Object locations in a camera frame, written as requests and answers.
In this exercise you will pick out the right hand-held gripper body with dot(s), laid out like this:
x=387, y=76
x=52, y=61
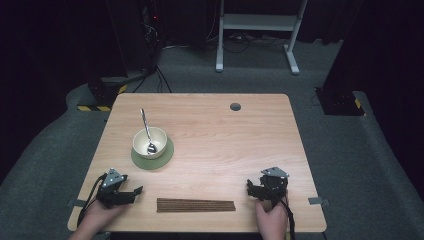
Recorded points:
x=275, y=185

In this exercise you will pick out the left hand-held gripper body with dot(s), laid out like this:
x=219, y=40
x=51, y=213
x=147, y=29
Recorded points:
x=113, y=181

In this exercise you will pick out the cream ceramic bowl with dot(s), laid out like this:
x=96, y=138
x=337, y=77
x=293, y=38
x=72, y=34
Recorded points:
x=146, y=136

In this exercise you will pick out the person's right hand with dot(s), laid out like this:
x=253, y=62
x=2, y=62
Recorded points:
x=271, y=218

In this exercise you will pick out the person's left hand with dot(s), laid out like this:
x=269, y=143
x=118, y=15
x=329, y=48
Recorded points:
x=100, y=215

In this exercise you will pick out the green round coaster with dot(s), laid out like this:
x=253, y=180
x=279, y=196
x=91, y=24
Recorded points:
x=165, y=160

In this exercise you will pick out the grey tape piece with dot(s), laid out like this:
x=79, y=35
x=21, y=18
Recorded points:
x=77, y=203
x=318, y=201

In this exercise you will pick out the brown wooden chopstick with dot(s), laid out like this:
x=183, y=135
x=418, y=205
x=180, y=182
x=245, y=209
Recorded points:
x=196, y=206
x=196, y=210

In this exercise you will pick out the metal spoon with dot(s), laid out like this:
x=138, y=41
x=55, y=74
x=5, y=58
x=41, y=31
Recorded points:
x=146, y=128

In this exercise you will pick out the grey table grommet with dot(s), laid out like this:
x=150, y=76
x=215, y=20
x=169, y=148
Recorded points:
x=235, y=107

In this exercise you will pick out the black striped stand base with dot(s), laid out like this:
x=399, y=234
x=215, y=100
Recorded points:
x=103, y=96

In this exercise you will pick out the white metal stand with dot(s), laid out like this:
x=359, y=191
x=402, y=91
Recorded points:
x=260, y=22

